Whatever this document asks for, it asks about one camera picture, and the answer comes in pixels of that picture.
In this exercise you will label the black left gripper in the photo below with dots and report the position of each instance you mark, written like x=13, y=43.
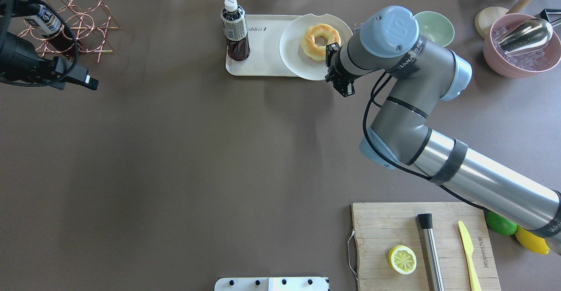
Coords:
x=22, y=57

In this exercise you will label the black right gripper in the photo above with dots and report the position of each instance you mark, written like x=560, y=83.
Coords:
x=338, y=82

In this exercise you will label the glazed yellow donut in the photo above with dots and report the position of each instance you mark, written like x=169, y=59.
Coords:
x=315, y=40

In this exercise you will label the white round plate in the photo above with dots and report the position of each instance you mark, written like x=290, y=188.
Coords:
x=292, y=53

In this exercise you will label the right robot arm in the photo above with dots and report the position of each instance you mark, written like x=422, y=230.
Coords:
x=426, y=75

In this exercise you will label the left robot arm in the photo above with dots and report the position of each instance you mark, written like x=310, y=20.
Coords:
x=21, y=65

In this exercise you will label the cream rabbit tray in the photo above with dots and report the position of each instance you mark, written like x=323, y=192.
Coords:
x=264, y=34

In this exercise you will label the dark tea bottle on tray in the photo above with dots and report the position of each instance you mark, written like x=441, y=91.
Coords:
x=235, y=30

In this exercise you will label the bottle lying in rack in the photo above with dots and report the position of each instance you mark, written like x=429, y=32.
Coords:
x=51, y=29

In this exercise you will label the mint green bowl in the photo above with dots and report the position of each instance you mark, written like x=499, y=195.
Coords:
x=435, y=27

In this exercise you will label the bamboo cutting board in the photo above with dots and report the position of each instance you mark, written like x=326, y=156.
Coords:
x=381, y=226

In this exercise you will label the wooden cup stand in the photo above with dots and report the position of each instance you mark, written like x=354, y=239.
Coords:
x=486, y=17

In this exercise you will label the steel cylinder muddler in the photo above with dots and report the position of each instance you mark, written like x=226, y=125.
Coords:
x=432, y=263

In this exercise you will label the pink bowl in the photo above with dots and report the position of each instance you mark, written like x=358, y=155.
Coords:
x=499, y=61

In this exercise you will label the half lemon slice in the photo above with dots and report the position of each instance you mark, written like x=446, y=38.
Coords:
x=402, y=259

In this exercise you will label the clear ice cubes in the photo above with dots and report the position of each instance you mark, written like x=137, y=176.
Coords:
x=530, y=46

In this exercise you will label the steel ice scoop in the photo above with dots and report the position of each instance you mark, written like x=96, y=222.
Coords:
x=532, y=35

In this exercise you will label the yellow plastic knife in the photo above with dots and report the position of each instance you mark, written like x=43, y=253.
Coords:
x=468, y=251

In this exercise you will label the green lime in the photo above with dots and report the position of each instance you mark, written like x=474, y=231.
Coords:
x=500, y=224

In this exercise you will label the lower yellow lemon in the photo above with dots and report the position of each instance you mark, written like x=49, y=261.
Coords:
x=531, y=242

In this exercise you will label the copper wire bottle rack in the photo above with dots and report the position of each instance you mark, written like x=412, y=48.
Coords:
x=90, y=21

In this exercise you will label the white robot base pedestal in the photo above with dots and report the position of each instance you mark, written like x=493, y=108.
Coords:
x=272, y=284

